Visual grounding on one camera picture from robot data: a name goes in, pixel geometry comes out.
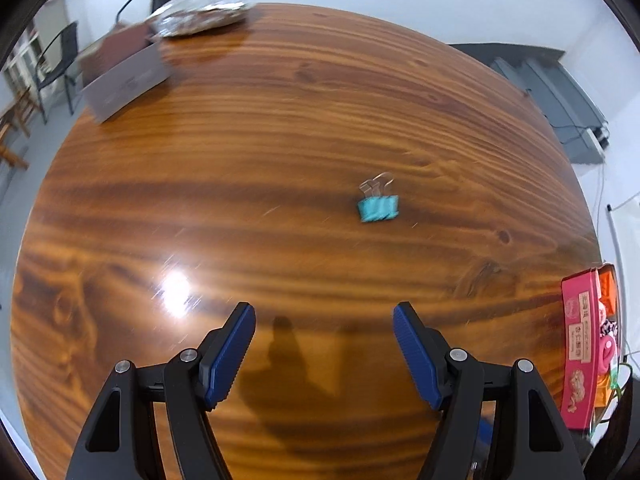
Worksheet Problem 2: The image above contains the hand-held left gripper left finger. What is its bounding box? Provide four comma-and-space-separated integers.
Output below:
65, 301, 257, 480

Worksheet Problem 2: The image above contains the wooden chair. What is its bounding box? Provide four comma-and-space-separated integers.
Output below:
0, 87, 38, 171

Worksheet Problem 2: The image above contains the stack of brown packets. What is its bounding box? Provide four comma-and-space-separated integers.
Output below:
82, 25, 156, 81

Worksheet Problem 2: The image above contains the dark orange embossed cube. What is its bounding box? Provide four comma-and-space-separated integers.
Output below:
597, 269, 621, 316

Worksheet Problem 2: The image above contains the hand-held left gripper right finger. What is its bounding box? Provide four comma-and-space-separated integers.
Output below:
392, 301, 586, 480

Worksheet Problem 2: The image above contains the grey open box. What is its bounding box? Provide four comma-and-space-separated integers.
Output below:
80, 25, 171, 123

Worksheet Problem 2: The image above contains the black cable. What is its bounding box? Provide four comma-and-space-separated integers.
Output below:
550, 120, 601, 146

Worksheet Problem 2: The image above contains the teal binder clip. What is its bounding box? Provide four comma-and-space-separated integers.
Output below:
357, 172, 401, 223

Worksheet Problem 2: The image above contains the white glass-door cabinet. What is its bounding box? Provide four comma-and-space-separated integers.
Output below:
2, 20, 46, 91

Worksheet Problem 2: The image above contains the pink rectangular tin box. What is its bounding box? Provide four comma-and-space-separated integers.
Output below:
560, 262, 626, 431

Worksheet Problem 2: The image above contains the light orange embossed cube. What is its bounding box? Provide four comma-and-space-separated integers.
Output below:
592, 374, 621, 410

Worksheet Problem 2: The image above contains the foil-wrapped dish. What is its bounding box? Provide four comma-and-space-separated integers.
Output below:
150, 0, 260, 38

